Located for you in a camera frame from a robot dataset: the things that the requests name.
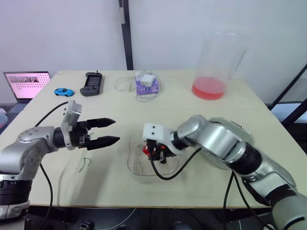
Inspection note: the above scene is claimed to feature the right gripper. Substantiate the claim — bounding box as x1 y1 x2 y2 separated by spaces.
145 139 169 164

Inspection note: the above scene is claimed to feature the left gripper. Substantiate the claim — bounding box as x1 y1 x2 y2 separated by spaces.
70 117 121 151

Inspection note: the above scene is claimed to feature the clear plastic bowl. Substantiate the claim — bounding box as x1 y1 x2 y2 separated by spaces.
126 132 180 184

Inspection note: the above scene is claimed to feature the green cherry stem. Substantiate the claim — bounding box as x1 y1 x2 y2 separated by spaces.
77 157 93 173

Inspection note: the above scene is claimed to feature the black handheld controller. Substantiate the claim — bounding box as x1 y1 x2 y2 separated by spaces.
79 70 104 97

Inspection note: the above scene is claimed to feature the blue toy car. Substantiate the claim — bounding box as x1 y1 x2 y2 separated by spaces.
54 87 74 97

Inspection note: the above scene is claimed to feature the purple tissue pack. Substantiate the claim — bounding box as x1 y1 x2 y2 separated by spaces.
134 71 160 95

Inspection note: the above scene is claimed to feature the white charger block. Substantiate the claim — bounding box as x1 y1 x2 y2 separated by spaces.
141 74 154 87

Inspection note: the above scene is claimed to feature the clear jug with red liquid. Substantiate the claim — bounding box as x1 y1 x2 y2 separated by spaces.
191 30 248 101

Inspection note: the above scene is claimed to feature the open laptop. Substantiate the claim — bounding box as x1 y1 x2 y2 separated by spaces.
3 70 52 104

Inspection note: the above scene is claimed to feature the black upright pole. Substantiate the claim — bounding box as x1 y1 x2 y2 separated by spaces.
118 0 134 71

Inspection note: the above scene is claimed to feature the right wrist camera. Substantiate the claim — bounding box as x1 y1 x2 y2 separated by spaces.
142 123 178 157

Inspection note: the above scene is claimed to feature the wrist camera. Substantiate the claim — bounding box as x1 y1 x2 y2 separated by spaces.
60 100 83 151
142 123 178 157

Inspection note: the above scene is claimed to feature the black cable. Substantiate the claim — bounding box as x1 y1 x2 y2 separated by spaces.
149 147 276 230
34 100 70 230

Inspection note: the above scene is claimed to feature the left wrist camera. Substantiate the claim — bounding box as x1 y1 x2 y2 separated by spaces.
60 100 83 151

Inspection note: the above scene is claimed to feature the white cable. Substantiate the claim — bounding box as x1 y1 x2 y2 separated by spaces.
114 69 166 103

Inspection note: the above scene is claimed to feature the black metal frame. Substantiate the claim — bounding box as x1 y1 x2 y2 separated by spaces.
270 61 307 126

